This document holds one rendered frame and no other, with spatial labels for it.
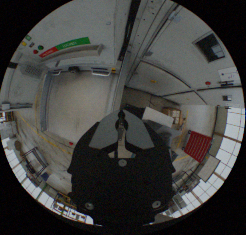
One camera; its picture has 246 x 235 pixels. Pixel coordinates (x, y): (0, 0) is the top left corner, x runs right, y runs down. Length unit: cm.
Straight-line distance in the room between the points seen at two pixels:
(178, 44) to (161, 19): 15
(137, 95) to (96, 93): 99
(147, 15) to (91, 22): 24
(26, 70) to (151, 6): 58
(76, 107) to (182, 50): 67
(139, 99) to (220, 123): 735
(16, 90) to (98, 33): 77
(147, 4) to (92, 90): 51
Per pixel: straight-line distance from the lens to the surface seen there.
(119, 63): 37
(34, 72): 51
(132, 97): 128
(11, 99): 89
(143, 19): 40
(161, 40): 43
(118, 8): 21
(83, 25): 25
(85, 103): 43
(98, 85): 42
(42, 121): 69
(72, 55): 30
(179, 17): 38
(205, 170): 618
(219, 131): 773
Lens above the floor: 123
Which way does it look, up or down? 83 degrees down
